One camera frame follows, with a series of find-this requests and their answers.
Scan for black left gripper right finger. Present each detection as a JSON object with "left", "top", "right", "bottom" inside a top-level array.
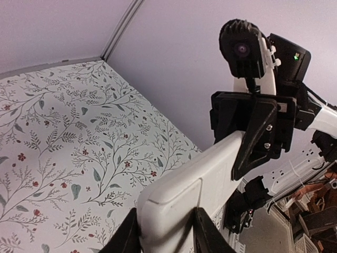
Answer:
[{"left": 193, "top": 207, "right": 235, "bottom": 253}]

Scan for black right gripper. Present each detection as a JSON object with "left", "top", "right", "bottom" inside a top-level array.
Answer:
[{"left": 210, "top": 91, "right": 297, "bottom": 181}]

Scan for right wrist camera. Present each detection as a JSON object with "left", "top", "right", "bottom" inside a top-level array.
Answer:
[{"left": 219, "top": 19, "right": 281, "bottom": 95}]

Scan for white air conditioner remote control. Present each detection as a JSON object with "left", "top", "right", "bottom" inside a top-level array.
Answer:
[{"left": 136, "top": 131, "right": 244, "bottom": 252}]

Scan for right aluminium corner post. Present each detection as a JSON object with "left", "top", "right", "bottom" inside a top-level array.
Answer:
[{"left": 100, "top": 0, "right": 144, "bottom": 62}]

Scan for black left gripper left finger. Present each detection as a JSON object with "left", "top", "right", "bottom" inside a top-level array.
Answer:
[{"left": 99, "top": 208, "right": 142, "bottom": 253}]

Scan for floral patterned table cloth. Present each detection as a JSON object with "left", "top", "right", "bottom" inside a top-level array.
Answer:
[{"left": 0, "top": 60, "right": 248, "bottom": 253}]

